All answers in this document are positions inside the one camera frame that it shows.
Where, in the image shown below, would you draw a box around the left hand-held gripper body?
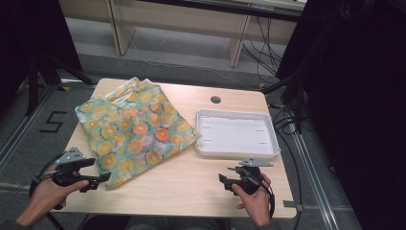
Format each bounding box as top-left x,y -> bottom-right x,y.
52,147 -> 97,188

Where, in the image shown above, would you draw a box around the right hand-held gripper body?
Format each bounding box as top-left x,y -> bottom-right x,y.
234,156 -> 275,196

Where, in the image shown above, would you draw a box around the white plastic tray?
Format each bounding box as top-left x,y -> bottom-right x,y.
194,108 -> 282,161

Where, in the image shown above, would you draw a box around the green floral shopping bag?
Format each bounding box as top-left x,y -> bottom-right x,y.
75,76 -> 202,190

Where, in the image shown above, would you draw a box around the person's right hand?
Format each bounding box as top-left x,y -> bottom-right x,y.
231,172 -> 273,228

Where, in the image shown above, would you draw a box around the person's left hand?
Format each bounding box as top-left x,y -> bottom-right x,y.
15,164 -> 91,228

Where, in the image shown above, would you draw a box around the black tripod stand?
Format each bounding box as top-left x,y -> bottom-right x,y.
24,52 -> 98,117
260,71 -> 305,135

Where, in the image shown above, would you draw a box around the black curtain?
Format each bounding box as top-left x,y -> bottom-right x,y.
0,0 -> 83,120
275,0 -> 406,230

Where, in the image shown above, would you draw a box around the light wooden desk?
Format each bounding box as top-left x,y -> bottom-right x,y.
58,0 -> 308,69

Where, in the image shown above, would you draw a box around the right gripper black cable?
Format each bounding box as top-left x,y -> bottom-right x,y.
259,176 -> 277,220

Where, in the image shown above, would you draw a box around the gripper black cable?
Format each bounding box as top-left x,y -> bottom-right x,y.
28,152 -> 66,199
259,176 -> 277,220

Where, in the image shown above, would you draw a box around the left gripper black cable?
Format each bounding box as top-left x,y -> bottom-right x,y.
28,152 -> 66,199

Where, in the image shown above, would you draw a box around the black floor cables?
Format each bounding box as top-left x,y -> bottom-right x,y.
268,101 -> 305,230

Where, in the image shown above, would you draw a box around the grey table edge bracket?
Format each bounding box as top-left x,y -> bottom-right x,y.
282,199 -> 305,212

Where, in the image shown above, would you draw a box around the aluminium floor rail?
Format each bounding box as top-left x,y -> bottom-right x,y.
0,81 -> 63,172
291,129 -> 341,230

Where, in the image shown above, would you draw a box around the thin white floor cable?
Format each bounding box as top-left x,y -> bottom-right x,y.
128,39 -> 258,91

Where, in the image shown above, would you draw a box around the black cable bundle under desk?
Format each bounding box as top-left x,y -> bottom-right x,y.
241,16 -> 285,84

